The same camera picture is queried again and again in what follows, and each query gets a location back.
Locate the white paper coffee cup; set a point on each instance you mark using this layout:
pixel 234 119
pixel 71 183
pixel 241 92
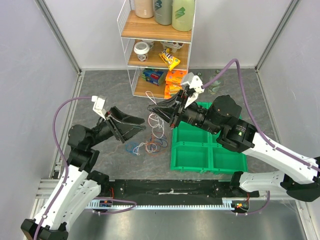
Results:
pixel 141 49

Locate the white yogurt cup pack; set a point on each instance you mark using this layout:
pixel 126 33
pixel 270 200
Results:
pixel 173 46

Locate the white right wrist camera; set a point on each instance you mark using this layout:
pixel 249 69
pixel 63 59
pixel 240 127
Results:
pixel 193 86

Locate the white wire wooden shelf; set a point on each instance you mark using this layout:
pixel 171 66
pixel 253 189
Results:
pixel 133 29

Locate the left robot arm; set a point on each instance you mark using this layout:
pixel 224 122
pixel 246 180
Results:
pixel 79 183

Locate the yellow candy bag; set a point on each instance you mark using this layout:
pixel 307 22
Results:
pixel 170 60

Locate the grey green bottle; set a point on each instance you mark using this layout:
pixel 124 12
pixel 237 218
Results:
pixel 163 10

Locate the orange sponge package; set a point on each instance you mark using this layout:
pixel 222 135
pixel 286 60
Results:
pixel 173 82

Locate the white slotted cable duct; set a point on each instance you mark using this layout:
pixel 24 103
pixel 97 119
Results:
pixel 100 204

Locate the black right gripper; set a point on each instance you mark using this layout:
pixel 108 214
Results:
pixel 176 109

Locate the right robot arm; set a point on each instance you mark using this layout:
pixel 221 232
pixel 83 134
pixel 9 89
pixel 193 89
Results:
pixel 295 174

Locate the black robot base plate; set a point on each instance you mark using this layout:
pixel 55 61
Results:
pixel 125 188

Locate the right glass bottle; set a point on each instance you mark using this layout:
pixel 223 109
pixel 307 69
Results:
pixel 215 86

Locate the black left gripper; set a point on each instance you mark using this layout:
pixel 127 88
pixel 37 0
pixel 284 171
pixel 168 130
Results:
pixel 127 131

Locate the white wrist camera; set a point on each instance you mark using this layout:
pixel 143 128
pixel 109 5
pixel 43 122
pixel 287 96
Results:
pixel 193 86
pixel 98 106

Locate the light green bottle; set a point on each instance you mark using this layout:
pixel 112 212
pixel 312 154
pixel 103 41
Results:
pixel 183 14

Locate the green compartment bin tray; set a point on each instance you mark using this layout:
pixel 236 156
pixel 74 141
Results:
pixel 196 150

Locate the left glass bottle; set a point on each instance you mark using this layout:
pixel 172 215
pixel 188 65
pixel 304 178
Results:
pixel 199 74

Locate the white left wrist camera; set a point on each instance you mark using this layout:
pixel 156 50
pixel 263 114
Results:
pixel 98 106

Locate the beige bottle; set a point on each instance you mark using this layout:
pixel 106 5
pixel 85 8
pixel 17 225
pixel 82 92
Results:
pixel 144 8

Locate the glass bottle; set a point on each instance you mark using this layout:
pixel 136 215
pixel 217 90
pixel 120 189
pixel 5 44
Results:
pixel 215 86
pixel 199 74

